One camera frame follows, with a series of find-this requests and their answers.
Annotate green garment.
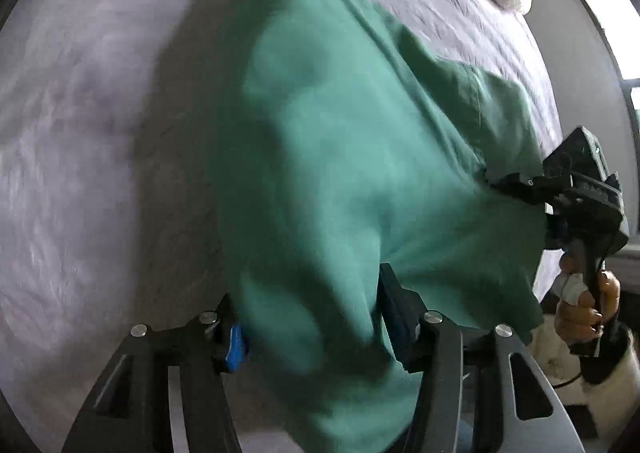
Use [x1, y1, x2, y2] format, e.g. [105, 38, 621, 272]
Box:
[212, 0, 546, 452]

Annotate right hand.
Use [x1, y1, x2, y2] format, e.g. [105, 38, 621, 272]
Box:
[554, 270, 620, 346]

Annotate blue jeans legs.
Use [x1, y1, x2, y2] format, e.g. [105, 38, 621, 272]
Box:
[456, 419, 473, 453]

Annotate grey embossed plush blanket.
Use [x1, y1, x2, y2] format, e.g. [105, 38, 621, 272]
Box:
[0, 0, 564, 453]

